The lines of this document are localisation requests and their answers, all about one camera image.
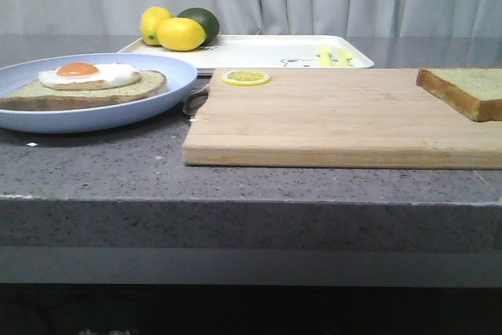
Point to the light blue round plate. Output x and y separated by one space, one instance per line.
180 78

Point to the fried egg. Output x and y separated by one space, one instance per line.
86 76

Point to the bread slice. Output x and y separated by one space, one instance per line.
475 92
34 96

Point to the white bear print tray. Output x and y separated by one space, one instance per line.
257 51

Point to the wooden cutting board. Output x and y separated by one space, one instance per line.
342 118

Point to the yellow lemon slice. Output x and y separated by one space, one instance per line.
245 78

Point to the yellow plastic fork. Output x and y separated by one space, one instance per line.
325 55

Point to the yellow plastic knife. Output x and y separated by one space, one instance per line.
344 58

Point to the green lime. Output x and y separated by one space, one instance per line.
206 19

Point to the front yellow lemon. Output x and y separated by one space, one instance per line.
180 34

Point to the back yellow lemon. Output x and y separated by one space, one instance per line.
149 22

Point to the metal cutting board handle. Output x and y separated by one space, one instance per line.
195 100

